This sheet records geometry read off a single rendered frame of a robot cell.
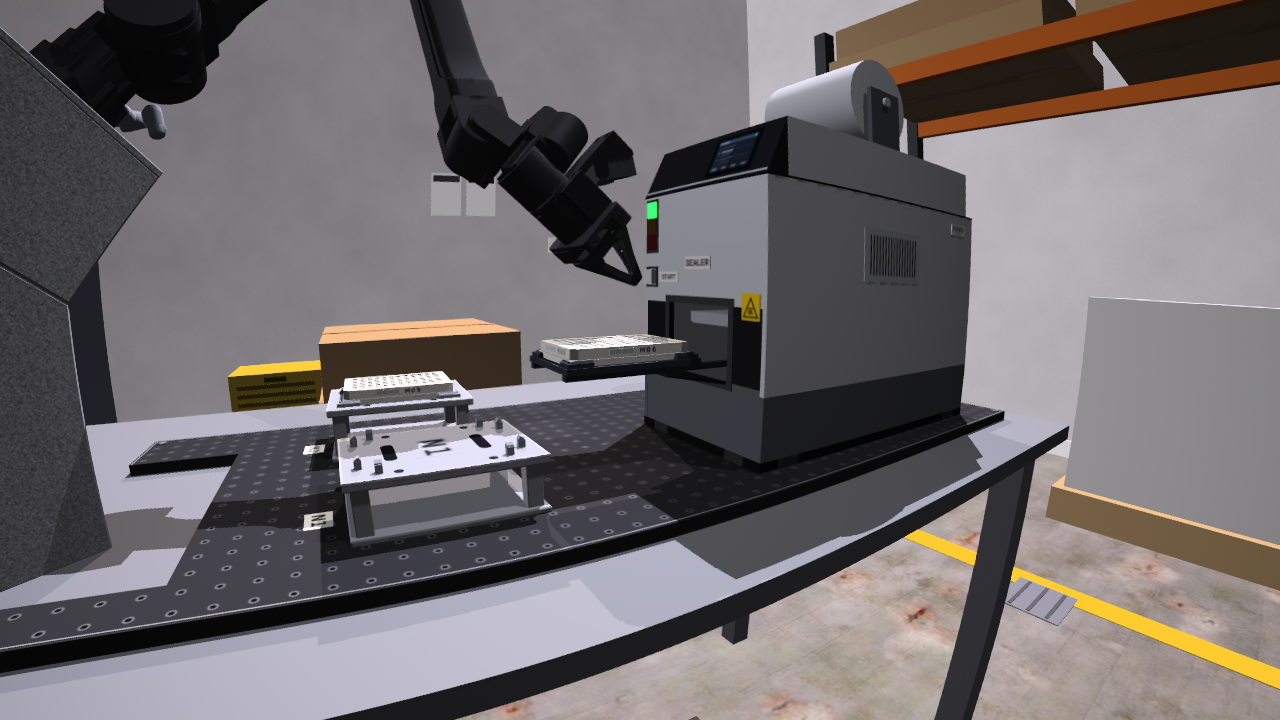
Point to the white foil roll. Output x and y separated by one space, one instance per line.
837 99

